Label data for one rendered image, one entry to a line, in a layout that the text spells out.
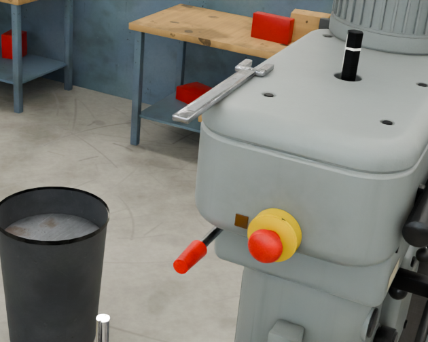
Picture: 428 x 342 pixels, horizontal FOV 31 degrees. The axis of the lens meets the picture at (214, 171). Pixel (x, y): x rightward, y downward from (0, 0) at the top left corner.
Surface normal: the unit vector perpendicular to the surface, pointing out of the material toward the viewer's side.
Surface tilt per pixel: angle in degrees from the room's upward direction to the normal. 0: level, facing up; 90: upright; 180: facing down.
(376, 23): 90
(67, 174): 0
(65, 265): 94
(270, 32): 90
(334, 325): 90
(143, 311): 0
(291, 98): 0
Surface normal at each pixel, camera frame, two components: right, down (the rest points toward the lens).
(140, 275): 0.08, -0.90
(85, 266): 0.71, 0.41
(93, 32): -0.42, 0.36
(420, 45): 0.20, 0.43
